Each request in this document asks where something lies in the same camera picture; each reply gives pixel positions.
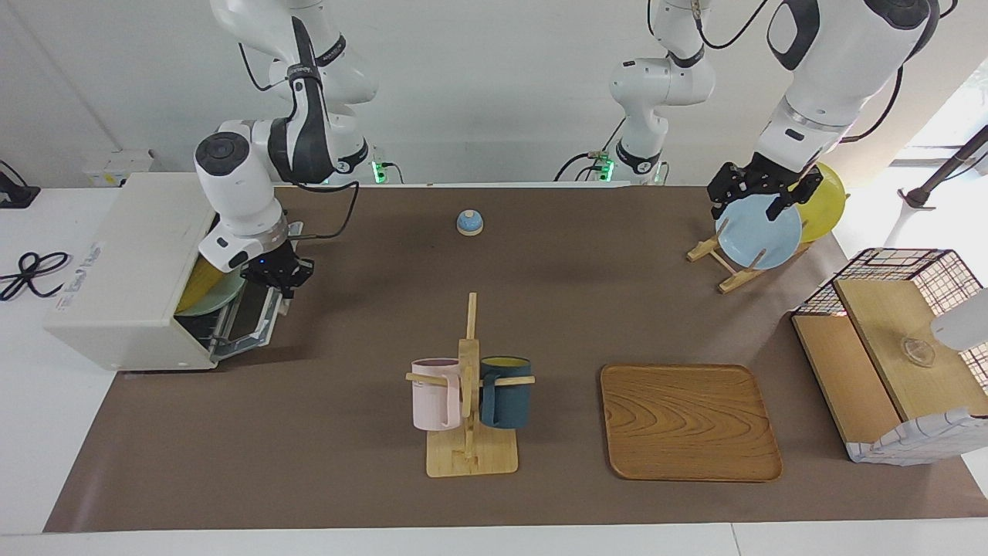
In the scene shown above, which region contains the glass oven door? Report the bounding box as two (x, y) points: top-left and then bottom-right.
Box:
(211, 274), (292, 361)

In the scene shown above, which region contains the pale green plate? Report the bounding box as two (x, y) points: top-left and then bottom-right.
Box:
(181, 272), (249, 318)

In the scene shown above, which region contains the yellow corn cob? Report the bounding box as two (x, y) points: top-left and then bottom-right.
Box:
(176, 257), (232, 314)

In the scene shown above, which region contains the white toaster oven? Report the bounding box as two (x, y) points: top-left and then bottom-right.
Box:
(44, 172), (298, 372)

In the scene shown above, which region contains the light blue plate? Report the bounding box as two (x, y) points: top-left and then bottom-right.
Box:
(715, 185), (804, 271)

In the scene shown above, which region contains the yellow plate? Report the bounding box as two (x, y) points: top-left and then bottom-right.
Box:
(793, 161), (848, 245)

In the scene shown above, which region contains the wooden plate rack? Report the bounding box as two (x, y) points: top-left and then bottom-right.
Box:
(687, 219), (813, 295)

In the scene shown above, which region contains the black stand pole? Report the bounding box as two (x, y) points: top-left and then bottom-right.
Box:
(899, 124), (988, 210)

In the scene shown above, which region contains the pink mug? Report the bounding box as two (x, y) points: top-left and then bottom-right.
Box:
(411, 358), (463, 432)

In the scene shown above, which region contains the brown table mat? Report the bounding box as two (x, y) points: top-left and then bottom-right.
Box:
(44, 185), (988, 534)

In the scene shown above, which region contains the small clear glass dish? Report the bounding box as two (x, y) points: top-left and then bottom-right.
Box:
(899, 337), (937, 368)

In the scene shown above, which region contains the wooden serving tray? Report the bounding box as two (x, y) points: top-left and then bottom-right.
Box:
(600, 364), (783, 483)

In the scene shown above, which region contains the white rounded blurred object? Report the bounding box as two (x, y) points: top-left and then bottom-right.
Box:
(930, 287), (988, 353)

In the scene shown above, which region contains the dark blue mug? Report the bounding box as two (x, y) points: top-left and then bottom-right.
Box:
(479, 356), (533, 431)

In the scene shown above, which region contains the wooden mug tree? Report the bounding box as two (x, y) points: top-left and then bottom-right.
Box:
(406, 292), (536, 478)

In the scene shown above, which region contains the black clamp base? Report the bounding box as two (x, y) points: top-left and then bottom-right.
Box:
(0, 160), (42, 210)

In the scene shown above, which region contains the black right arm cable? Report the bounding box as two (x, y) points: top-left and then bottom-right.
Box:
(236, 42), (361, 241)

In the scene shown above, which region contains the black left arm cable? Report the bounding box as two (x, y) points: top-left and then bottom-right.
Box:
(647, 0), (958, 145)

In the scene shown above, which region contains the black arm base cable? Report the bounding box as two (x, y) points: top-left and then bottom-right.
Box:
(554, 116), (628, 184)

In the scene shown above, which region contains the wire basket wooden shelf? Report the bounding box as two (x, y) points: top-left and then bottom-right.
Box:
(791, 248), (988, 466)

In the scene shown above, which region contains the white wall socket box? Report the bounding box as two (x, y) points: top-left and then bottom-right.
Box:
(82, 149), (155, 189)

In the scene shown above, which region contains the coiled black cable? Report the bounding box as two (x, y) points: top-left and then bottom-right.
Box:
(0, 251), (73, 303)

